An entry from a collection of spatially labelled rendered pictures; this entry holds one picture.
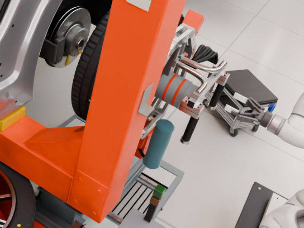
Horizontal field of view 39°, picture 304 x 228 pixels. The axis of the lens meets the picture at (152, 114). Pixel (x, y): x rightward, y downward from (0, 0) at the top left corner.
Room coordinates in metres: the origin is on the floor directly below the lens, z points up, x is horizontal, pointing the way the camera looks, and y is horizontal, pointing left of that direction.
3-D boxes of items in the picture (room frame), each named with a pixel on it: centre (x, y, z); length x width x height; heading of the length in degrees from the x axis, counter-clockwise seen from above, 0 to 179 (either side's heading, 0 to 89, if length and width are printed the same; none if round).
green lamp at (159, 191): (1.23, -0.13, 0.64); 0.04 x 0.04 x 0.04; 74
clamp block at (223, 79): (1.79, -0.24, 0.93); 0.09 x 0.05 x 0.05; 74
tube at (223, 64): (1.75, -0.14, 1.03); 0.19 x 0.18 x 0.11; 74
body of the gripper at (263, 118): (1.72, -0.50, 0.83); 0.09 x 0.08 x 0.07; 74
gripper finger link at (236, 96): (1.82, -0.39, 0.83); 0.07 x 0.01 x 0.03; 74
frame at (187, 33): (1.69, 0.00, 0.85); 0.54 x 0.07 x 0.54; 164
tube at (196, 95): (1.56, -0.09, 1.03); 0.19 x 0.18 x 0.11; 74
